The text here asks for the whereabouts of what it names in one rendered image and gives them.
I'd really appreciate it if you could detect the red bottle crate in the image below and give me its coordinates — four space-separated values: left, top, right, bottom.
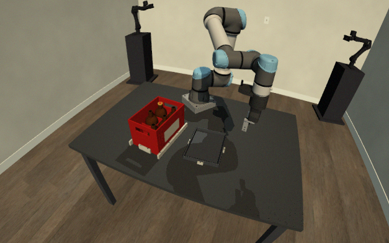
128 97 184 155

